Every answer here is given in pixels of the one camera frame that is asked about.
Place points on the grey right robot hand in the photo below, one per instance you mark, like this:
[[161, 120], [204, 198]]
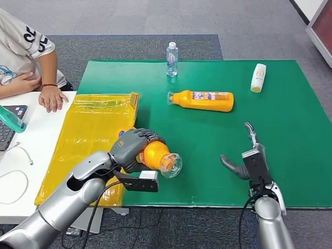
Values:
[[237, 170]]

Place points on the person's left hand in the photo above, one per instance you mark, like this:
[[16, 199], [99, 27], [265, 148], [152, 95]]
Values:
[[50, 99]]

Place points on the person's right hand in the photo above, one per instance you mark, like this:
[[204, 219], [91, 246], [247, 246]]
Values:
[[26, 81]]

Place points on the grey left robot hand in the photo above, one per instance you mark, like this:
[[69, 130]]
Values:
[[130, 147]]

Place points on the orange detergent bottle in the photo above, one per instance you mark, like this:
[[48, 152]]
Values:
[[202, 104], [155, 156]]

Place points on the person's left forearm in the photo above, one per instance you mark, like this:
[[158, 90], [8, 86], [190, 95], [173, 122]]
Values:
[[49, 68]]

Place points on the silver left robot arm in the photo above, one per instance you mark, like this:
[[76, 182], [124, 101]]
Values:
[[65, 206]]

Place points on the person's right forearm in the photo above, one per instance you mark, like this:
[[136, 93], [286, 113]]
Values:
[[6, 90]]

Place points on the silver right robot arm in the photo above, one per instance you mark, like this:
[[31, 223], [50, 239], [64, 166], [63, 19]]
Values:
[[269, 227]]

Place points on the teal spray bottle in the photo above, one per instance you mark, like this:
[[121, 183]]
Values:
[[11, 121]]

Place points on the small white bottle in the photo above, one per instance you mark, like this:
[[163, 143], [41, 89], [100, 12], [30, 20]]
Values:
[[258, 78]]

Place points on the clear water bottle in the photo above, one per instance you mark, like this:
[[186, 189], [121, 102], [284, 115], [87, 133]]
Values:
[[172, 64]]

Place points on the person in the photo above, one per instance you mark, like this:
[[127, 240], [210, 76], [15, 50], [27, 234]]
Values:
[[20, 44]]

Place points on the yellow plastic-wrapped board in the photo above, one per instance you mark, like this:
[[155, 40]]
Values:
[[88, 130]]

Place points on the dark laptop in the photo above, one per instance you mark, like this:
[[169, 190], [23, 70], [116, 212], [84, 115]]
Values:
[[5, 137]]

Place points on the green table mat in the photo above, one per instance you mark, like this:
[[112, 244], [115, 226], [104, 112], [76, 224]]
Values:
[[272, 113]]

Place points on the grey desk leg panel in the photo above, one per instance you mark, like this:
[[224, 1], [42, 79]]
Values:
[[98, 214]]

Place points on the white cabinet with red panel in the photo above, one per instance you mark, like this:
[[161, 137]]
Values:
[[321, 31]]

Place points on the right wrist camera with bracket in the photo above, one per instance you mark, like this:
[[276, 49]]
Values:
[[256, 168]]

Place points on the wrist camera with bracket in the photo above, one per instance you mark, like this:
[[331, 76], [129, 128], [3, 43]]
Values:
[[145, 184], [256, 168]]

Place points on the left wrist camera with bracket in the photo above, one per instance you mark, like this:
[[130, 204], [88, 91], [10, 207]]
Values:
[[145, 184]]

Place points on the grey table foot bracket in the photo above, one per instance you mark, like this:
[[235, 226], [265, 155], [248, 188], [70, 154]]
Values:
[[121, 211]]

